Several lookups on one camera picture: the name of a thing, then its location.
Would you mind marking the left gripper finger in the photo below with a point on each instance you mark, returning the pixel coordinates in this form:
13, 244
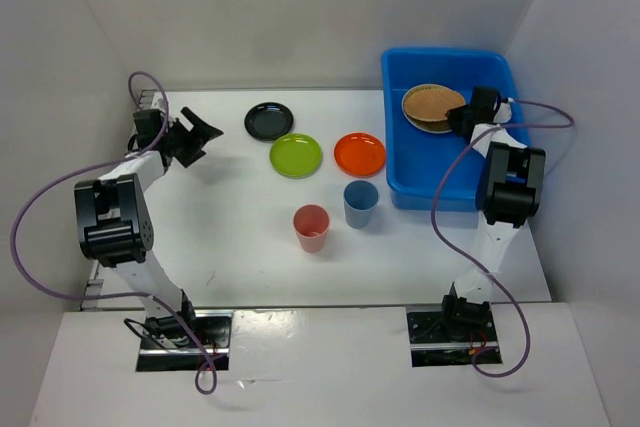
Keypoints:
188, 154
201, 132

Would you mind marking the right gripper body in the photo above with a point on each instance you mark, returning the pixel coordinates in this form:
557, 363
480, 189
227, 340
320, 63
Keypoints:
468, 113

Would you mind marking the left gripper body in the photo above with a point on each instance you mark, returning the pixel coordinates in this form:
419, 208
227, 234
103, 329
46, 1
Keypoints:
181, 141

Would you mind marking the brown woven bamboo plate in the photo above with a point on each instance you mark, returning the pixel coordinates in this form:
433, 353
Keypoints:
431, 102

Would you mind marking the green-rimmed bamboo woven plate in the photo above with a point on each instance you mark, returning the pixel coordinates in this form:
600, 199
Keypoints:
438, 127

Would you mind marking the black round plate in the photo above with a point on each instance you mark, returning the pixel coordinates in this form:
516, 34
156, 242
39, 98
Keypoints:
268, 121

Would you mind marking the green round plate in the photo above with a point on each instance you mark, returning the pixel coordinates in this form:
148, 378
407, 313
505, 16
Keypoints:
296, 155

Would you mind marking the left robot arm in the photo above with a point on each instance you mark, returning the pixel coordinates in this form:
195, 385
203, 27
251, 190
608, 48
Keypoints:
115, 227

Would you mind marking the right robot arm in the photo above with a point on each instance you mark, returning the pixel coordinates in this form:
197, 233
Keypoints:
507, 195

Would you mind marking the blue plastic bin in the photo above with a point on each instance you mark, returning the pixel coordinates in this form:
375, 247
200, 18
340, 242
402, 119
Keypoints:
416, 160

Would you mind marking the orange round plate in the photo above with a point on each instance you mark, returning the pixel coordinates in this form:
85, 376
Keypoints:
360, 154

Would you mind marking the blue plastic cup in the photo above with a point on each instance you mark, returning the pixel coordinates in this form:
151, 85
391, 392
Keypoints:
360, 200

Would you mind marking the pink plastic cup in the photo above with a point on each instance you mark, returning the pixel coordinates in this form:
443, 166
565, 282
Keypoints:
311, 224

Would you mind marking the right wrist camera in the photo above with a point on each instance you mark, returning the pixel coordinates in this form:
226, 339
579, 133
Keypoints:
503, 114

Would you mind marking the aluminium table edge rail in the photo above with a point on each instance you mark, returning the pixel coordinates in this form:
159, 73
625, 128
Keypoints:
143, 100

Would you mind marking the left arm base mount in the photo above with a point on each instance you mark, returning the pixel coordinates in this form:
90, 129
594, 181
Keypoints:
213, 329

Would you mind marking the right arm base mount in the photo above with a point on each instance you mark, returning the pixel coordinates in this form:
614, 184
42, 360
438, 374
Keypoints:
432, 344

